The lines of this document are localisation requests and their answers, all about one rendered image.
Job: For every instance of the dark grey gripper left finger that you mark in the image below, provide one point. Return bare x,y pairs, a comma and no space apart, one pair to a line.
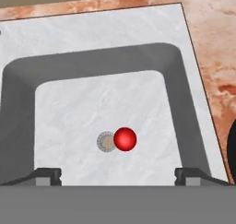
46,174

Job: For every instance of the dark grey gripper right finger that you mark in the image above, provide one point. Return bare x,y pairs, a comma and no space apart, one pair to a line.
189,174

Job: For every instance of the black pot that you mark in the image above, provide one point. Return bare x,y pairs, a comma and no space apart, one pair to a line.
232,150

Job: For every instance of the grey round sink drain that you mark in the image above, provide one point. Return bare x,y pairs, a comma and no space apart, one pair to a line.
104,141

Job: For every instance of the red tomato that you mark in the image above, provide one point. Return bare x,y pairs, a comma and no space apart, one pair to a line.
125,139

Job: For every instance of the white marble sink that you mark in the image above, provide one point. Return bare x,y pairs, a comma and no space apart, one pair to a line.
101,92

